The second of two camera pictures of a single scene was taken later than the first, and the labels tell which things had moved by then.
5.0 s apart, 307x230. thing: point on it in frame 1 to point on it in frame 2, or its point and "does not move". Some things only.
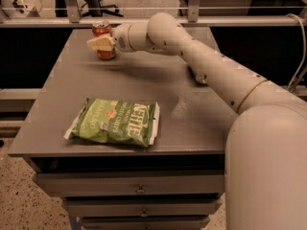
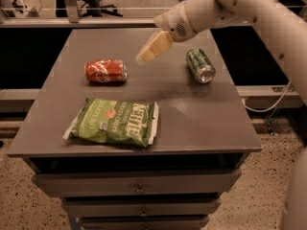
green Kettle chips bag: x=112 y=121 does not move
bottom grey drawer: x=145 y=222 does not move
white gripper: x=121 y=38 to x=177 y=23
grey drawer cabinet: x=177 y=183 does not move
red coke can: x=101 y=28 to x=106 y=71
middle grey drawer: x=101 y=207 does not move
